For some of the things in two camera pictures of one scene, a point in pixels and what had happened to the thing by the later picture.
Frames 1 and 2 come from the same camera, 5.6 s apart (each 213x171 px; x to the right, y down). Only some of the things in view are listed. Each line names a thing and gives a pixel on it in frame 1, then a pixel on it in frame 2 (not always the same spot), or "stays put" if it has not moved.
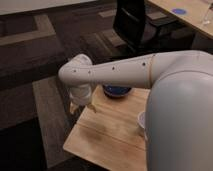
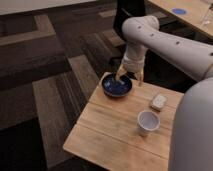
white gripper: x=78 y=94 -> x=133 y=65
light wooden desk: x=190 y=12 stays put
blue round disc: x=180 y=11 stays put
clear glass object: x=208 y=13 stays put
